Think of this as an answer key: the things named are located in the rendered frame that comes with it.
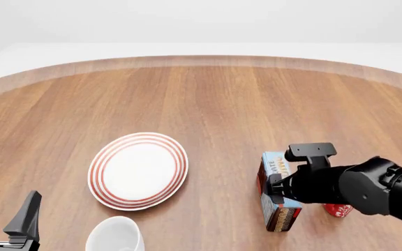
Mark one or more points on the red mug with white pattern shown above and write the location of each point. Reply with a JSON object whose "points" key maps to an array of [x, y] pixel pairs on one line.
{"points": [[338, 210]]}

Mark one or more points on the white plate with red rings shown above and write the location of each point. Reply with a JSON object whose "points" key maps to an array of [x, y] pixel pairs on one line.
{"points": [[138, 171]]}

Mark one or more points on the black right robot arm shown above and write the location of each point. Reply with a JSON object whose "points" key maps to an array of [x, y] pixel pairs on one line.
{"points": [[361, 187]]}

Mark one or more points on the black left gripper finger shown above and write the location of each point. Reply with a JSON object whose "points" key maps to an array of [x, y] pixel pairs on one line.
{"points": [[26, 219]]}

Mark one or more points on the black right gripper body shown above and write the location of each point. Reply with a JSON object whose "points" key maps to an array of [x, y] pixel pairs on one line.
{"points": [[278, 189]]}

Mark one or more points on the chocolate pudding box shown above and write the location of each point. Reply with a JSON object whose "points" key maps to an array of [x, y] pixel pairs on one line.
{"points": [[282, 218]]}

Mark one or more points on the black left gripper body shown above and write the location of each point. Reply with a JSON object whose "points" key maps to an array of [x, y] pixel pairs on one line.
{"points": [[5, 246]]}

